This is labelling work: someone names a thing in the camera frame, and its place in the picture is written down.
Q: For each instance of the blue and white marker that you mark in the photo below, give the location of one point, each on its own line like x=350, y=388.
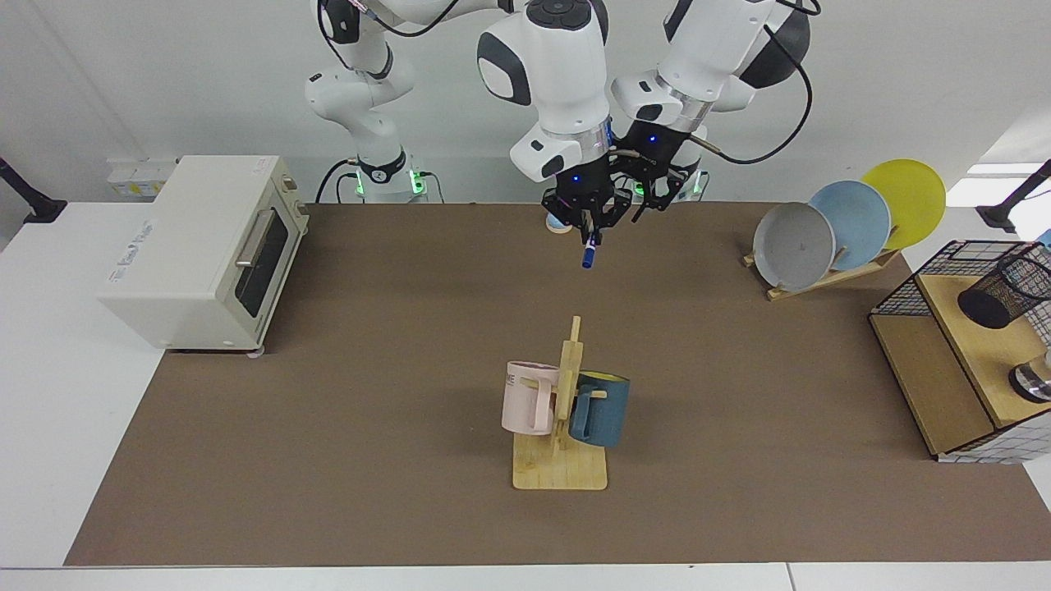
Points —
x=589, y=258

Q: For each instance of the black mesh pen holder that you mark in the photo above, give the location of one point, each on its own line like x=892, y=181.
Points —
x=1006, y=291

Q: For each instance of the small blue round thing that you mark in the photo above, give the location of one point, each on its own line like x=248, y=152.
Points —
x=558, y=227

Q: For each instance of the grey plate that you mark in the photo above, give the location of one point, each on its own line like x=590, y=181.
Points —
x=792, y=246

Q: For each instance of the wooden plate rack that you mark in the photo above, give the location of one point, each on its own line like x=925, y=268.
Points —
x=821, y=283

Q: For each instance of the dark blue mug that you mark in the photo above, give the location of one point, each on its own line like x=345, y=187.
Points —
x=603, y=410

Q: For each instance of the pink mug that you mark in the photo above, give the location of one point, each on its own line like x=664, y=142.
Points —
x=521, y=402

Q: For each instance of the light blue plate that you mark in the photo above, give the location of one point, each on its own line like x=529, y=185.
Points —
x=858, y=217

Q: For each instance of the yellow plate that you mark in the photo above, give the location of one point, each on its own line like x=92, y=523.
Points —
x=911, y=197

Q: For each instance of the wooden cup stand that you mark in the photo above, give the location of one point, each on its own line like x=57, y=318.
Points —
x=558, y=472

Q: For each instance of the brown table cloth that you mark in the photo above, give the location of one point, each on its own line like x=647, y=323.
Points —
x=369, y=410

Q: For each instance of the pale toaster oven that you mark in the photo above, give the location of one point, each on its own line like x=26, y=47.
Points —
x=189, y=246

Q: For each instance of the silver metal cup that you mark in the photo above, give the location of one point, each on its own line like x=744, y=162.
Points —
x=1036, y=382

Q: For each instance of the white checked cloth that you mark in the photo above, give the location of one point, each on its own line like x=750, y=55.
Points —
x=998, y=447

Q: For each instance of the white wall socket strip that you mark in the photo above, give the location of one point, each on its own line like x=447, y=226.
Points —
x=135, y=179

